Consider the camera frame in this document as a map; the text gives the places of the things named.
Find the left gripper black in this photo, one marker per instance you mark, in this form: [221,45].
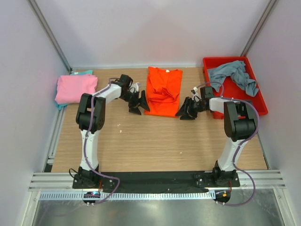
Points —
[134,107]

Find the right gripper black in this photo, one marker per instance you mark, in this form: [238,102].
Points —
[183,110]

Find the orange t-shirt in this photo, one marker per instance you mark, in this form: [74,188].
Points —
[163,92]

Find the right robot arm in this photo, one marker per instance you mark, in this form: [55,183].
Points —
[240,125]

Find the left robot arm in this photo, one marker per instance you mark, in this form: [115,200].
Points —
[91,118]

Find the red plastic bin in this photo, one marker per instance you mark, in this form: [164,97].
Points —
[230,88]

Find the teal folded t-shirt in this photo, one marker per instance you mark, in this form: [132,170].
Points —
[70,89]

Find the grey crumpled t-shirt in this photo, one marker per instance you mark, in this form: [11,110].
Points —
[235,70]

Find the pink folded t-shirt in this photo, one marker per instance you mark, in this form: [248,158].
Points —
[76,89]

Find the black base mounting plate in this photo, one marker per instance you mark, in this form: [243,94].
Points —
[177,182]

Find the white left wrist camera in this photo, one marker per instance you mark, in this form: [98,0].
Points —
[135,87]

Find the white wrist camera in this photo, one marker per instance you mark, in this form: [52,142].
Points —
[195,94]
[135,87]

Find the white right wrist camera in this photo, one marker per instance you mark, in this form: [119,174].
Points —
[195,94]

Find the white slotted cable duct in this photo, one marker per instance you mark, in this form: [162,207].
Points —
[93,195]

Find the aluminium front frame rail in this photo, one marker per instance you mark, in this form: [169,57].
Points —
[253,178]

